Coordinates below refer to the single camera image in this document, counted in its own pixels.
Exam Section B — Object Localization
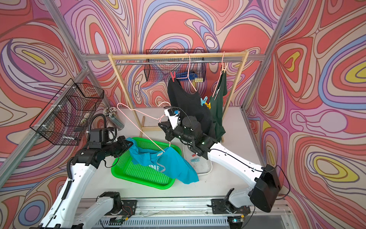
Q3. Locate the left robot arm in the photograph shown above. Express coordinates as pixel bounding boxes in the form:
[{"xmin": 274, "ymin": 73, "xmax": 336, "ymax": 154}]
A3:
[{"xmin": 38, "ymin": 127, "xmax": 133, "ymax": 229}]

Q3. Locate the metal hanging rod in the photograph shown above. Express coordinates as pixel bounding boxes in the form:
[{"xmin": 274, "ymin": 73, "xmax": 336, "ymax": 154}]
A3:
[{"xmin": 116, "ymin": 59, "xmax": 242, "ymax": 65}]

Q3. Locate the black wire basket back wall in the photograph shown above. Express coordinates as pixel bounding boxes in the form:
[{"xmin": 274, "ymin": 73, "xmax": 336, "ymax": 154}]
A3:
[{"xmin": 144, "ymin": 56, "xmax": 206, "ymax": 83}]

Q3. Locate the dark green t-shirt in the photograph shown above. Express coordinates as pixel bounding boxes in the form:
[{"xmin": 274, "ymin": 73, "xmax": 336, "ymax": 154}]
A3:
[{"xmin": 210, "ymin": 72, "xmax": 227, "ymax": 142}]

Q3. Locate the teal t-shirt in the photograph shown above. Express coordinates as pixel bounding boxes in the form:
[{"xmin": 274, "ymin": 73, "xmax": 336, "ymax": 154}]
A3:
[{"xmin": 127, "ymin": 137, "xmax": 199, "ymax": 184}]

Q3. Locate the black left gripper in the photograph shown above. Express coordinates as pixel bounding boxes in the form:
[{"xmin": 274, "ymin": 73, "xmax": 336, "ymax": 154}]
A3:
[{"xmin": 101, "ymin": 135, "xmax": 133, "ymax": 158}]

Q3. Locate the green plastic basket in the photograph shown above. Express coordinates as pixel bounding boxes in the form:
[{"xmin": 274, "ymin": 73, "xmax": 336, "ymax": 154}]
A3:
[{"xmin": 111, "ymin": 137, "xmax": 175, "ymax": 189}]

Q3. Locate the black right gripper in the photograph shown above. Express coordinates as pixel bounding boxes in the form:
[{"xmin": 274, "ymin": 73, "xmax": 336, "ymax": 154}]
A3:
[{"xmin": 158, "ymin": 120, "xmax": 194, "ymax": 145}]

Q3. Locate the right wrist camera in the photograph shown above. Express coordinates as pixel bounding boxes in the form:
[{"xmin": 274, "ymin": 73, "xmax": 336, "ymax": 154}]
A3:
[{"xmin": 165, "ymin": 107, "xmax": 181, "ymax": 129}]

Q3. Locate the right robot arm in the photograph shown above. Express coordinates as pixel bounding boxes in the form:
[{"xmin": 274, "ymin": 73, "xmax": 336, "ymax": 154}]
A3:
[{"xmin": 158, "ymin": 114, "xmax": 281, "ymax": 213}]

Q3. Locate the pink hanger of green shirt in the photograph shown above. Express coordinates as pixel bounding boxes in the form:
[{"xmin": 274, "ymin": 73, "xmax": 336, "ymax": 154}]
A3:
[{"xmin": 212, "ymin": 52, "xmax": 228, "ymax": 100}]

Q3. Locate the clear pencil cup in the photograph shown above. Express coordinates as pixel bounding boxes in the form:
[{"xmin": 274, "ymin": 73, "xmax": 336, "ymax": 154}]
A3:
[{"xmin": 103, "ymin": 107, "xmax": 124, "ymax": 131}]

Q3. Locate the white plastic tray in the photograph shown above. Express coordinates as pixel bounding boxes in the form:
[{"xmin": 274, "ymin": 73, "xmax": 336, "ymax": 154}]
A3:
[{"xmin": 182, "ymin": 145, "xmax": 213, "ymax": 176}]

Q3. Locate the pink hanger of teal shirt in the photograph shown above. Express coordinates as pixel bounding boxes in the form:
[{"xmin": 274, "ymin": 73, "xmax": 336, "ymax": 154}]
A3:
[{"xmin": 116, "ymin": 103, "xmax": 165, "ymax": 152}]

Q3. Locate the black wire basket left wall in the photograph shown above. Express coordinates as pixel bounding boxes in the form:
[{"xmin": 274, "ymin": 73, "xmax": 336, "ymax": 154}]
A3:
[{"xmin": 30, "ymin": 79, "xmax": 104, "ymax": 146}]

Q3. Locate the wooden clothes rack frame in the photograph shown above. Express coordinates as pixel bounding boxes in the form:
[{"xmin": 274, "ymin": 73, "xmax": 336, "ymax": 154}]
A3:
[{"xmin": 108, "ymin": 50, "xmax": 249, "ymax": 141}]

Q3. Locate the blue item in basket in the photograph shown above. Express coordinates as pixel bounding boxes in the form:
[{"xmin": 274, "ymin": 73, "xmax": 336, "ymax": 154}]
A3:
[{"xmin": 176, "ymin": 72, "xmax": 198, "ymax": 81}]

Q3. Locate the black t-shirt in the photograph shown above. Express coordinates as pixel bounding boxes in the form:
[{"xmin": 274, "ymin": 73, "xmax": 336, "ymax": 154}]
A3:
[{"xmin": 167, "ymin": 79, "xmax": 215, "ymax": 138}]

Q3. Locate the black wire basket wall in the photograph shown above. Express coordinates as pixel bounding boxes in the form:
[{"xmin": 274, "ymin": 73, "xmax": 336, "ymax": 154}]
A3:
[
  {"xmin": 144, "ymin": 56, "xmax": 206, "ymax": 83},
  {"xmin": 30, "ymin": 79, "xmax": 104, "ymax": 146}
]

